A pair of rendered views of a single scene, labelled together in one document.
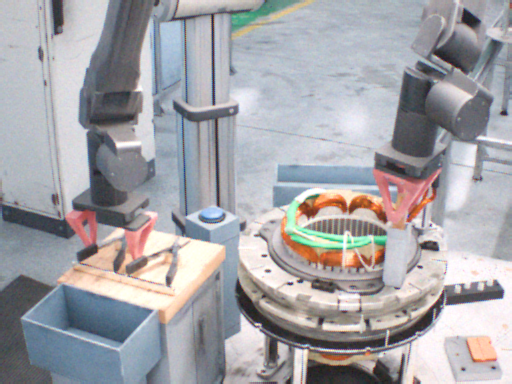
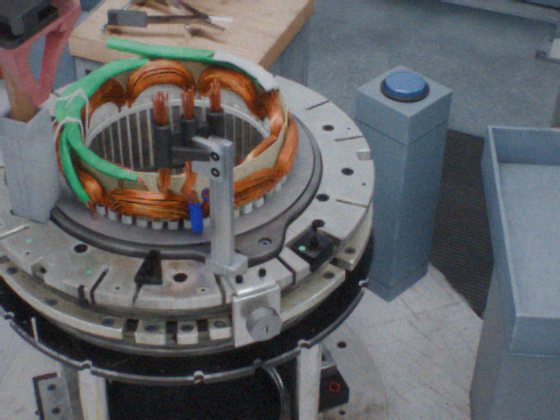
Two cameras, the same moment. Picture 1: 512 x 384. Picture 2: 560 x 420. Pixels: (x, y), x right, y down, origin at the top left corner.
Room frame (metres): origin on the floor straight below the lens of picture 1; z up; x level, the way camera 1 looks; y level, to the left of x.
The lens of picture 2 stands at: (1.06, -0.83, 1.61)
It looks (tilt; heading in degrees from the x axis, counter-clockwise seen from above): 39 degrees down; 89
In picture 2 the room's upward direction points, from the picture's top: 1 degrees clockwise
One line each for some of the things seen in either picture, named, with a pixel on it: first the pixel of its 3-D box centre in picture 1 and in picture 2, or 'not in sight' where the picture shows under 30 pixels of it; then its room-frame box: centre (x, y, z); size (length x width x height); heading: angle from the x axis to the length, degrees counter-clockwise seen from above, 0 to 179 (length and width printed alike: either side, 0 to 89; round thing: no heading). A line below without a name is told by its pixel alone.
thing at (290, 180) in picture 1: (336, 241); (537, 334); (1.31, -0.16, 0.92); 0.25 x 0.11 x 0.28; 86
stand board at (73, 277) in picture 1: (142, 269); (196, 23); (0.99, 0.17, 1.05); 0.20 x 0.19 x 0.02; 157
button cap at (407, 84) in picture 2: (211, 213); (405, 83); (1.20, 0.08, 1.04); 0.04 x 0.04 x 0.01
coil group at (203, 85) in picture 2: (300, 216); (228, 90); (1.03, -0.07, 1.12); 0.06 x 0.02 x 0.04; 155
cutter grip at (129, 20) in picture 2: (171, 273); (127, 18); (0.92, 0.12, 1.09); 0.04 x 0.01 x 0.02; 172
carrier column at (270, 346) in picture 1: (271, 321); not in sight; (1.06, -0.03, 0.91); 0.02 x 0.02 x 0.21
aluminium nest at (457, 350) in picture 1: (472, 356); not in sight; (1.09, -0.41, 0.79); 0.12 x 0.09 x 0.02; 0
